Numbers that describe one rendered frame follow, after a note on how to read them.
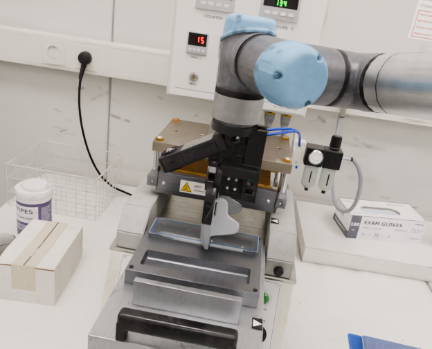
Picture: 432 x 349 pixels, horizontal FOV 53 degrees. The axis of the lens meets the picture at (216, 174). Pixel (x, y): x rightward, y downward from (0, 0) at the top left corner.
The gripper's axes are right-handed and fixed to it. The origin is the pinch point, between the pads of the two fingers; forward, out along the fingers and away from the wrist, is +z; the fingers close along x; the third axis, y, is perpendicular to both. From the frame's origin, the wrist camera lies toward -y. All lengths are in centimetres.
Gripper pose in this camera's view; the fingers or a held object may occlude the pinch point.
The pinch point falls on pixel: (205, 232)
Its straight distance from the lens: 74.4
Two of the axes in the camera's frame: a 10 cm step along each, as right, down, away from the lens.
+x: 1.2, -3.6, 9.3
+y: 9.8, 1.7, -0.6
